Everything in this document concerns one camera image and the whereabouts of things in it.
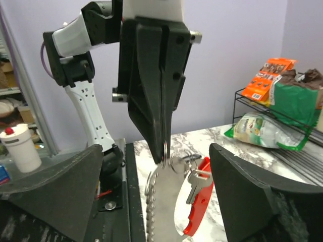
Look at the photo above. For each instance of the green brown bag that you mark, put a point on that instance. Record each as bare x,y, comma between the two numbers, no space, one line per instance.
296,99

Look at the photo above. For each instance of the black wire shelf rack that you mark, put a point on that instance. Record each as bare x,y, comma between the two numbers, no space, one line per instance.
308,161

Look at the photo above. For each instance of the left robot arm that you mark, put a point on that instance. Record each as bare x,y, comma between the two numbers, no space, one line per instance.
71,65

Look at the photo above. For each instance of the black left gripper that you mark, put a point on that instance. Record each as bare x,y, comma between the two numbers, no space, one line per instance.
152,62

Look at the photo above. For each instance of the red handled key organizer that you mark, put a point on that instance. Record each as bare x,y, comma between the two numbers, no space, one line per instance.
162,191

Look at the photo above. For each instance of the orange product box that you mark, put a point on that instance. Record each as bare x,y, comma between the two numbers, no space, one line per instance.
258,88

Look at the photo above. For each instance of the white tumbler red lid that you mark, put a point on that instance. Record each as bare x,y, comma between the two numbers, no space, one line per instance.
20,146

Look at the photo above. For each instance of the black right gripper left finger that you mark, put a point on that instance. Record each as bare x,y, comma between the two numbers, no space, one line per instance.
53,204

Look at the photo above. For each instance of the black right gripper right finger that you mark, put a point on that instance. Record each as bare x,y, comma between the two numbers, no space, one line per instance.
259,205

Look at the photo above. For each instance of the blue green carton box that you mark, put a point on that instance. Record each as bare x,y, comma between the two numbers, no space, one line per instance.
4,176

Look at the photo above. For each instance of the green white snack bag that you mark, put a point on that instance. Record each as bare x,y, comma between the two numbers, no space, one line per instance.
258,129

